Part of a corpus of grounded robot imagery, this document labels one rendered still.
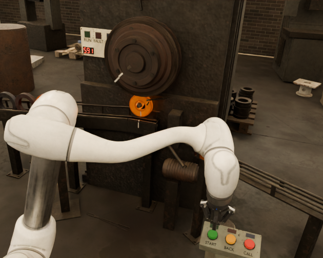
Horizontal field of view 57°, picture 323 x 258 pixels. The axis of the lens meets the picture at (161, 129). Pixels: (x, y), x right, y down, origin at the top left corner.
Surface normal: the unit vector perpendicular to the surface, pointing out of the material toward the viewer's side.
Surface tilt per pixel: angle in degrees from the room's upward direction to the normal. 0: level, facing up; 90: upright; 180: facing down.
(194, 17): 90
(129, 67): 90
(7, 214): 1
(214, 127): 18
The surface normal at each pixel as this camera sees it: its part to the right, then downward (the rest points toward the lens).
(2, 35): 0.40, 0.43
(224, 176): -0.07, 0.55
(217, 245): -0.05, -0.70
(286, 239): 0.05, -0.90
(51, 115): 0.39, -0.76
